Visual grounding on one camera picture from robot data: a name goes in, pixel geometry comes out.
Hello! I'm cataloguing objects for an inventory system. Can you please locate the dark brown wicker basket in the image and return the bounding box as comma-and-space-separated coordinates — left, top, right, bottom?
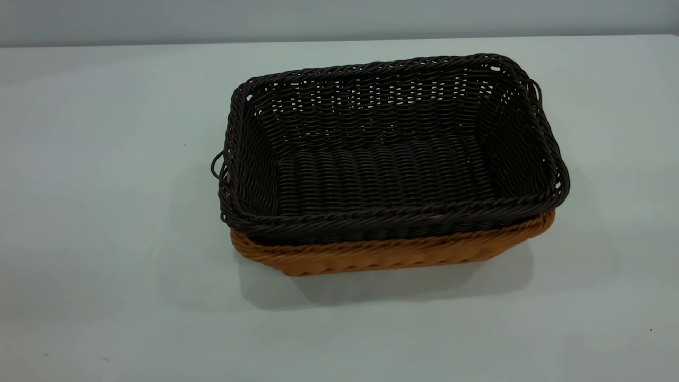
211, 53, 571, 246

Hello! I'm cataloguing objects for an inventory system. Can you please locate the light brown wicker basket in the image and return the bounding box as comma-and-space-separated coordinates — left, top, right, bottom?
229, 210, 556, 277

